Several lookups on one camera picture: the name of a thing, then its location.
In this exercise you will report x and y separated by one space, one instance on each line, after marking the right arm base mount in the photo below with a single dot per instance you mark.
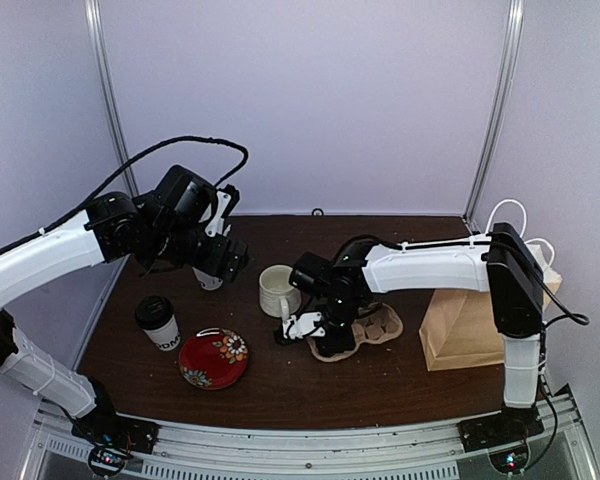
509 425

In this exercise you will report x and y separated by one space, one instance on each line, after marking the white paper coffee cup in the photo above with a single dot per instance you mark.
165 338

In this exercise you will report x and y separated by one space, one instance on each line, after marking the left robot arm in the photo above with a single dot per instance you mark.
181 222

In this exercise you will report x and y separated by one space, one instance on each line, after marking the aluminium front rail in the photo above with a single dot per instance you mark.
432 450

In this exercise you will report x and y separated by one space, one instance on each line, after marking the cup of white straws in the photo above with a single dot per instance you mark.
206 281

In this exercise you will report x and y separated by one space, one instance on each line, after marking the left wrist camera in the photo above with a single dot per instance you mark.
214 218

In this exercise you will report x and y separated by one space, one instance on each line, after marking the red floral plate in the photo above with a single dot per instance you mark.
213 359

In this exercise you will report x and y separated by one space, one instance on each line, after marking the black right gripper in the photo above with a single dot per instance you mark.
329 346

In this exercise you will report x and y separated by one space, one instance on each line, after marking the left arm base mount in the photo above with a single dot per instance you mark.
124 434

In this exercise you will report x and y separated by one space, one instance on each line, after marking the cardboard cup carrier tray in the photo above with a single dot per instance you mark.
376 326

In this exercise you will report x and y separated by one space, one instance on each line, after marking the white ceramic mug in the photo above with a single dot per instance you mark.
277 297

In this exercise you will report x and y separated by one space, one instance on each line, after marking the black plastic cup lid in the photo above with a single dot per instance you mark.
153 312

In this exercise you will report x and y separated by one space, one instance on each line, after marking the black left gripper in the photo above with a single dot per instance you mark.
212 265

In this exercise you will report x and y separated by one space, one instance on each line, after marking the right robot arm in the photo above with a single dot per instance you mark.
497 266

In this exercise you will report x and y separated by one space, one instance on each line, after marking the brown paper bag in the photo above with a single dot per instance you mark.
458 331

